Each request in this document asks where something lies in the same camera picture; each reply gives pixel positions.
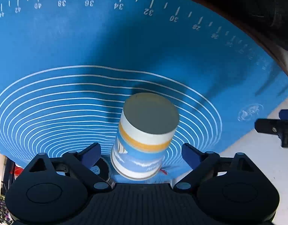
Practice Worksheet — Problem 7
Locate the blue sailboat paper cup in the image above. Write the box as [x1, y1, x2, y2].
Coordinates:
[110, 92, 180, 181]

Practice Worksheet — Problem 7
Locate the blue silicone baking mat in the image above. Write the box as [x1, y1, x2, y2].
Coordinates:
[0, 0, 288, 183]

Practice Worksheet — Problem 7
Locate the black cylindrical bottle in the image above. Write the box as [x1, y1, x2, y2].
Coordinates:
[90, 157, 111, 182]

